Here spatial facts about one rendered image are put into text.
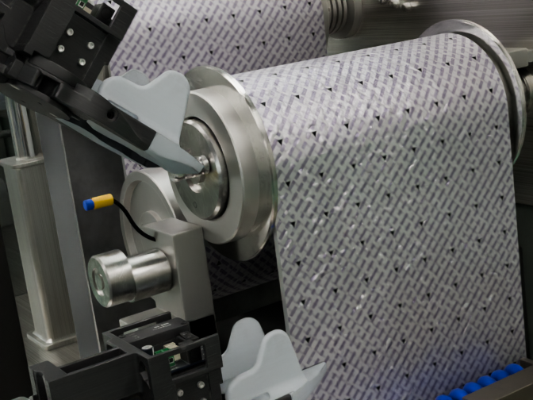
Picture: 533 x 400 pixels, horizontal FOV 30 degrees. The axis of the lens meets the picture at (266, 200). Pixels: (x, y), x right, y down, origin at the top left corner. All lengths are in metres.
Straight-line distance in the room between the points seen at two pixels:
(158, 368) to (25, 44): 0.21
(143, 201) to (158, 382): 0.26
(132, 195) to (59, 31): 0.29
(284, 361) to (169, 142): 0.17
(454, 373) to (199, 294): 0.22
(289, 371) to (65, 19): 0.28
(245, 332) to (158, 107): 0.18
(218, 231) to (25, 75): 0.20
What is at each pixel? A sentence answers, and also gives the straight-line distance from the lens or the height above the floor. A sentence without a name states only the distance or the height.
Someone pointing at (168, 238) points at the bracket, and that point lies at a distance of 0.75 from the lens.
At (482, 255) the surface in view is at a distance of 0.83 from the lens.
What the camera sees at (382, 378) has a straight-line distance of 0.79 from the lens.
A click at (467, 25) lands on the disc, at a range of 0.86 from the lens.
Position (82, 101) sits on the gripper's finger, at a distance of 0.62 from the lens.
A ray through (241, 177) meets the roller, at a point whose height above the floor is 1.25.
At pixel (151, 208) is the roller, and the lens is 0.85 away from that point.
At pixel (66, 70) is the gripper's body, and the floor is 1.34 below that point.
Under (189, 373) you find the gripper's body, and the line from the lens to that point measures 0.65.
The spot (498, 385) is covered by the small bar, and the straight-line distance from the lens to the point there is 0.81.
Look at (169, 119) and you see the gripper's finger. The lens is 0.66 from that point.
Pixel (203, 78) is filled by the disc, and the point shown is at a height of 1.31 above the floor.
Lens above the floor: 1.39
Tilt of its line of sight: 13 degrees down
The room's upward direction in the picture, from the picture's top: 8 degrees counter-clockwise
